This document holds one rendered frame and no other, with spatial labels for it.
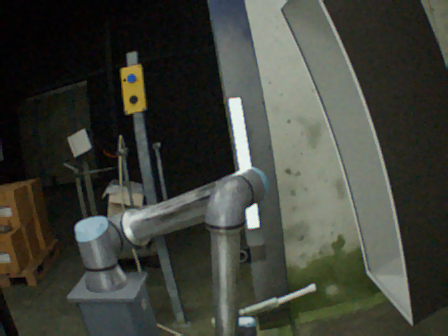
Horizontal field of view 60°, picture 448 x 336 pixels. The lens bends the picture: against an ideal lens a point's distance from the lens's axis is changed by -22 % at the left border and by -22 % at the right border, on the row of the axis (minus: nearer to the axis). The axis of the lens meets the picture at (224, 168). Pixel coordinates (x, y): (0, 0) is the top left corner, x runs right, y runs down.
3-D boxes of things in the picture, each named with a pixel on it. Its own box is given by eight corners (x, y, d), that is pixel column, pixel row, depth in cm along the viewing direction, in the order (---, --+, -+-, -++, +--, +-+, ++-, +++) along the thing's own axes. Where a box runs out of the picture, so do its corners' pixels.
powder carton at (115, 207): (104, 215, 426) (107, 174, 423) (147, 223, 434) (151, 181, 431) (99, 228, 374) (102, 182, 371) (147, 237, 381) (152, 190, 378)
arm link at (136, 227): (92, 223, 183) (240, 164, 143) (117, 213, 198) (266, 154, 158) (106, 257, 183) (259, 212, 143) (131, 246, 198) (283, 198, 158)
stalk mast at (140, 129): (187, 321, 272) (138, 52, 251) (186, 325, 266) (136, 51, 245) (178, 322, 272) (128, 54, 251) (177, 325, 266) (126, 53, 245)
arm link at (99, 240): (77, 265, 169) (65, 224, 167) (102, 254, 184) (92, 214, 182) (100, 270, 162) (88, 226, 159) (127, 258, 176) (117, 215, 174)
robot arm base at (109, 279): (81, 293, 164) (74, 270, 163) (92, 278, 183) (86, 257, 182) (123, 292, 163) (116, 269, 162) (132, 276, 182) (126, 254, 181)
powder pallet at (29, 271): (10, 255, 467) (7, 244, 465) (62, 251, 474) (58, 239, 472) (-24, 288, 349) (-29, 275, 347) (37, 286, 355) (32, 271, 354)
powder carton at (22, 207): (14, 220, 422) (7, 187, 417) (33, 217, 421) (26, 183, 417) (0, 228, 384) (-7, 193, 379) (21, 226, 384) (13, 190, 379)
